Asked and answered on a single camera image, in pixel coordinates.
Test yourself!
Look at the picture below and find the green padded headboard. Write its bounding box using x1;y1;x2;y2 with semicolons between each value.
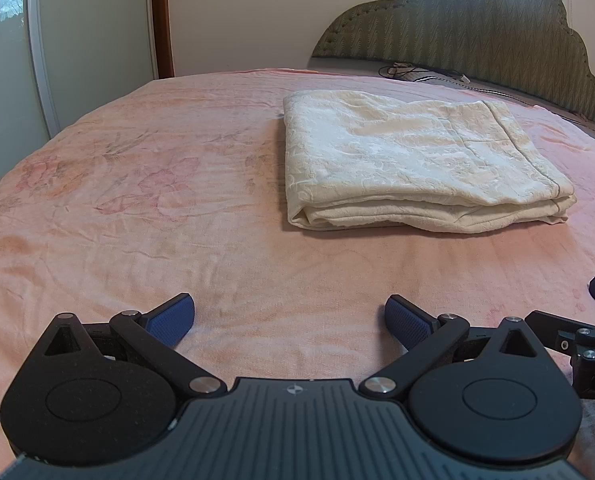
311;0;595;126

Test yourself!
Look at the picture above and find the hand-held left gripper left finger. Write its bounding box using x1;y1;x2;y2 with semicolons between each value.
42;292;228;401

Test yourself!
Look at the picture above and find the grey pillow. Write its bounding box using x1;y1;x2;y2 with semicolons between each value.
308;56;595;133

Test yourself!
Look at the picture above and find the pink bed sheet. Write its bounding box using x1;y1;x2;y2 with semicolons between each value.
0;66;595;413

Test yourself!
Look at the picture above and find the charging cable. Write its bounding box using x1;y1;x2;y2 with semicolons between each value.
378;61;472;84

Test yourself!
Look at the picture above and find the white wardrobe door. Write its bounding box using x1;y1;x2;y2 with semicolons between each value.
0;0;159;202

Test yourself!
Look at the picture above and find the cream white blanket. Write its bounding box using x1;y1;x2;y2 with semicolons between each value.
282;89;577;234

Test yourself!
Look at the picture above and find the brown wooden door frame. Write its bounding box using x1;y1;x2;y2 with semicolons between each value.
146;0;176;80

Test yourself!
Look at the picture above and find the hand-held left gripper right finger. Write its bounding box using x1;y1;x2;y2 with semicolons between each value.
358;294;541;401

